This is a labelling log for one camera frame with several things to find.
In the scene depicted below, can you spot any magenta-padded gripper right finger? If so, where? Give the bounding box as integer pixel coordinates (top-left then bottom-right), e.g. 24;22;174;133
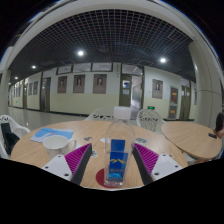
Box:
131;142;184;186

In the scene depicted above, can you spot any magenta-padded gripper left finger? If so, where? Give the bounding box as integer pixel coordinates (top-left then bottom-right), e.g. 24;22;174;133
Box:
41;142;94;187

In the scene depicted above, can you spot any clear water bottle blue label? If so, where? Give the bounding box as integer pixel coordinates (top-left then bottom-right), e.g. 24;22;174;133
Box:
103;105;137;188

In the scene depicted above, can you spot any white ceramic mug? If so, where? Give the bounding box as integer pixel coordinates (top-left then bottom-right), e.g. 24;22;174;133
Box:
42;134;78;158

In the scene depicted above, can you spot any small foil packet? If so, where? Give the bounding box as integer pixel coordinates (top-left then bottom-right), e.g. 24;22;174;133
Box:
134;136;149;145

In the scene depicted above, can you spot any blue and white pamphlet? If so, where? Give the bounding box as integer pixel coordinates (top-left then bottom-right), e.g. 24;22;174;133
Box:
30;127;75;144

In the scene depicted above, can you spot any round wooden side table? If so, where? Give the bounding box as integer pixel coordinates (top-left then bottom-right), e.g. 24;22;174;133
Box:
160;120;223;161

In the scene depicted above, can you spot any flat round red coaster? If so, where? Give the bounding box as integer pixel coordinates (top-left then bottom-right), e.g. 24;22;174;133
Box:
95;167;135;190

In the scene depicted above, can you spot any white plastic lattice chair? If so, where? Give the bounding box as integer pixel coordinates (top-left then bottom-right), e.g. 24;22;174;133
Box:
136;108;166;134
84;106;116;122

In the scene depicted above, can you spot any white plastic armchair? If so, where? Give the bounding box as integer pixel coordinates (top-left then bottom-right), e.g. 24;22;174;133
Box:
0;114;31;160

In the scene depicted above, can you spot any black bag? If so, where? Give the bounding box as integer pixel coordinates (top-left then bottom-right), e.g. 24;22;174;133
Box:
0;122;21;156

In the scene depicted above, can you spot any person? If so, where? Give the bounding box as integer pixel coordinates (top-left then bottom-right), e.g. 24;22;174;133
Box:
214;111;224;140

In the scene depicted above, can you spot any round ceiling lights group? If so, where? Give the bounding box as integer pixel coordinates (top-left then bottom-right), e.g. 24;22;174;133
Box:
14;49;168;81

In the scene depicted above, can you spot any framed wall pictures group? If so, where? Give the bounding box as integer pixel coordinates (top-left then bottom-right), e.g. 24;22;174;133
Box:
14;73;199;105

